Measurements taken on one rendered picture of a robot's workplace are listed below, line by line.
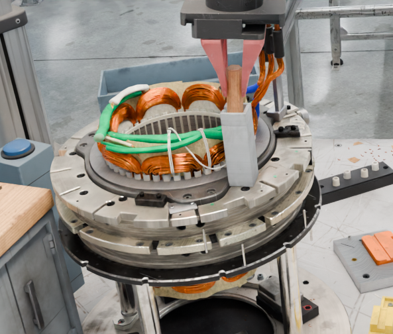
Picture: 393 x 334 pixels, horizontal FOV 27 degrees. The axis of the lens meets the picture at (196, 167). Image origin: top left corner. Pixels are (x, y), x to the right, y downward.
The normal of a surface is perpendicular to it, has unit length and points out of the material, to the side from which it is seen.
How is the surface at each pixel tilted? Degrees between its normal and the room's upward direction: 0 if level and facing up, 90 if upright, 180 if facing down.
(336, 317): 0
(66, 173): 0
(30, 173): 90
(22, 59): 90
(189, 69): 90
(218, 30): 89
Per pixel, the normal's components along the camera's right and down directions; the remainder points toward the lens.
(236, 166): -0.26, 0.50
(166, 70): 0.04, 0.48
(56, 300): 0.90, 0.10
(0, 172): -0.55, 0.47
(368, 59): -0.13, -0.87
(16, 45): 0.63, 0.30
